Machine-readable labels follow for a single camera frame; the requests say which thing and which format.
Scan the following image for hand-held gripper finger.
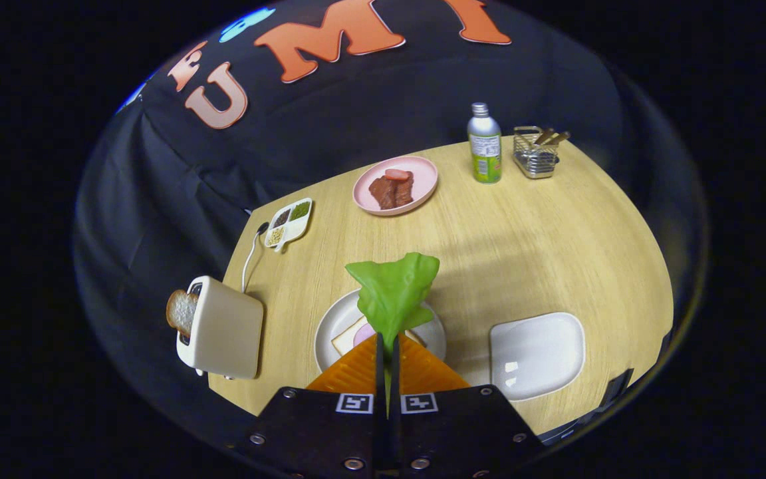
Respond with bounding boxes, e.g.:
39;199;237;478
388;333;547;479
240;333;387;479

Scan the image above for green lettuce leaf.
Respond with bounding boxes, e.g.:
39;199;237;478
345;251;441;418

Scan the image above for toasted bread slice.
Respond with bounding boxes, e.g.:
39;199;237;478
166;289;199;337

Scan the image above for white sandwich bread slice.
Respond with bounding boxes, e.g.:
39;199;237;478
330;316;427;357

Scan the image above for grey round plate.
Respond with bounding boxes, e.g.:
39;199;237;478
314;289;447;375

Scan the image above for white square plate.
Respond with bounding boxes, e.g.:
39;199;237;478
489;312;586;402

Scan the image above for cream white toaster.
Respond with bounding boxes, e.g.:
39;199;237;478
176;275;265;381

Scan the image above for white divided condiment tray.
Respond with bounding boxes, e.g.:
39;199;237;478
263;198;314;254

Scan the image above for brown meat pieces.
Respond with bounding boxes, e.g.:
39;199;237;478
368;172;416;211

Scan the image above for pink round plate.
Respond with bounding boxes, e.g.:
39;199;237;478
352;156;439;217

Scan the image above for silver bottle with green label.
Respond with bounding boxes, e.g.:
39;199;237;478
467;102;503;185

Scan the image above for white power cable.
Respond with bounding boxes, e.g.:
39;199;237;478
241;223;269;293

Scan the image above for small metal wire basket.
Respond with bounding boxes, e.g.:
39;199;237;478
513;126;562;180

